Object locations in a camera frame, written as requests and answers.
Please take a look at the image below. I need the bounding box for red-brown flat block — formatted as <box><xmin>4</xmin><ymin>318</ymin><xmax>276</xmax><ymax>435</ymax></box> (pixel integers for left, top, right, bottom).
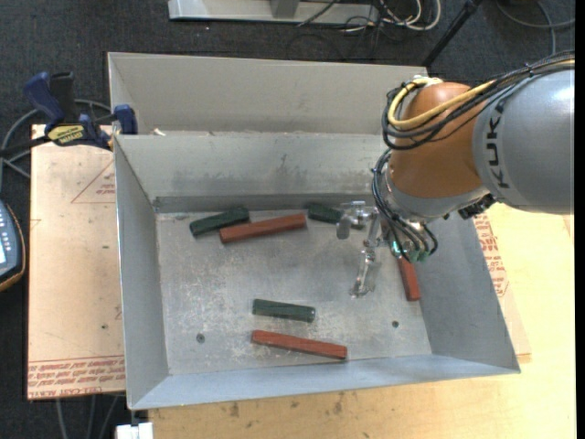
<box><xmin>395</xmin><ymin>254</ymin><xmax>422</xmax><ymax>303</ymax></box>
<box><xmin>218</xmin><ymin>212</ymin><xmax>308</xmax><ymax>245</ymax></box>
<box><xmin>250</xmin><ymin>328</ymin><xmax>349</xmax><ymax>361</ymax></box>

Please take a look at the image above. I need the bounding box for dark green flat block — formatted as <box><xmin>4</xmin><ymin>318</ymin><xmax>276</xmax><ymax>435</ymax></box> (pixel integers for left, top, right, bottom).
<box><xmin>188</xmin><ymin>205</ymin><xmax>251</xmax><ymax>238</ymax></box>
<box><xmin>306</xmin><ymin>202</ymin><xmax>345</xmax><ymax>225</ymax></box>
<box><xmin>251</xmin><ymin>298</ymin><xmax>317</xmax><ymax>324</ymax></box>

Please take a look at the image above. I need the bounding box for grey metal bin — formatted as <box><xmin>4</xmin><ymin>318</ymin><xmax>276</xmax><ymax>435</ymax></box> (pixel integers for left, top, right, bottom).
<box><xmin>107</xmin><ymin>51</ymin><xmax>522</xmax><ymax>412</ymax></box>

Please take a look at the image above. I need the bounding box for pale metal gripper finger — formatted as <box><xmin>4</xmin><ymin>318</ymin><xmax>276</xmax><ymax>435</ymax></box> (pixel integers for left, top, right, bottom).
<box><xmin>365</xmin><ymin>254</ymin><xmax>382</xmax><ymax>294</ymax></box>
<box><xmin>349</xmin><ymin>246</ymin><xmax>371</xmax><ymax>299</ymax></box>

